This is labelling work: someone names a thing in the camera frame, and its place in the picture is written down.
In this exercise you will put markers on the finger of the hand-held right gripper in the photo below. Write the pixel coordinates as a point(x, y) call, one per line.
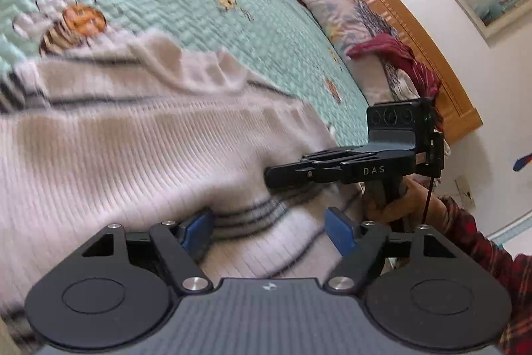
point(311, 172)

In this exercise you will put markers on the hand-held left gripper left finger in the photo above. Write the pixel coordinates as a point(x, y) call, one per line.
point(197, 232)

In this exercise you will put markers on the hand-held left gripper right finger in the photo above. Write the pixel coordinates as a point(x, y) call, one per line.
point(338, 232)

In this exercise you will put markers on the white black-striped knit sweater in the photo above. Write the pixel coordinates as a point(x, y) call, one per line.
point(145, 155)

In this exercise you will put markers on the person's right hand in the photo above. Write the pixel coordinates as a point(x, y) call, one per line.
point(415, 209)

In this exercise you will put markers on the red cloth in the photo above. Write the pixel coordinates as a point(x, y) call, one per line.
point(399, 55)

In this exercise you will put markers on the wooden headboard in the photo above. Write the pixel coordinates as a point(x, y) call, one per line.
point(419, 43)

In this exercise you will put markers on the black white patterned cloth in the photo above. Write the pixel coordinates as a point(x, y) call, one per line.
point(376, 20)

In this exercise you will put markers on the floral pink pillow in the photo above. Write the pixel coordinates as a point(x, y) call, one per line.
point(328, 1)

